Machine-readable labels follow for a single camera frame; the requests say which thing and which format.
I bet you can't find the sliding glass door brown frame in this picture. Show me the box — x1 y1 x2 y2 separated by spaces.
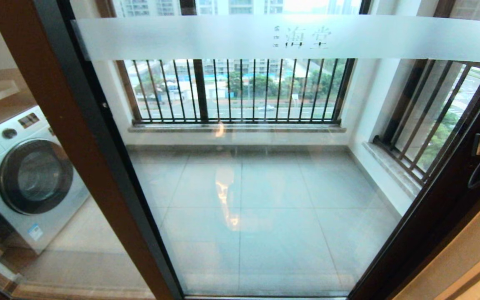
72 0 480 300

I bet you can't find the dark brown door jamb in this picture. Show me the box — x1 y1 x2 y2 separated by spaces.
373 137 480 300

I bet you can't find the black window guard railing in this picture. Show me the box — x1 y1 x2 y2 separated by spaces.
373 60 480 188
116 58 356 125

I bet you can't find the grey stone window sill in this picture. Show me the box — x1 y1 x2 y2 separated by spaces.
128 124 347 134
362 141 424 201

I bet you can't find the white front-load washing machine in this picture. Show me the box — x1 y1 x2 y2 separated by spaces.
0 105 90 255

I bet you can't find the dark window frame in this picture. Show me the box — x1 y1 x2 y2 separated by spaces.
381 0 480 144
96 0 373 125

